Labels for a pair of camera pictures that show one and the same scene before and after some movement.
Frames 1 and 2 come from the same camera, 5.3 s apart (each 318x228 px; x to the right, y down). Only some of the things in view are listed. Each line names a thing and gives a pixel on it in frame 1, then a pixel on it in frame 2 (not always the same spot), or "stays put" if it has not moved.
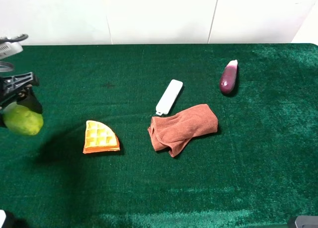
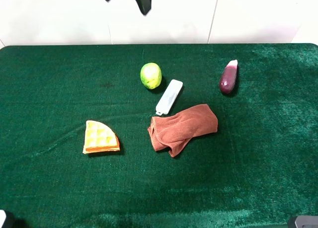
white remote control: x=169 y=97 stays put
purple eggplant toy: x=228 y=78 stays put
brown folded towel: x=170 y=133 stays put
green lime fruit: x=22 y=120 -> x=151 y=75
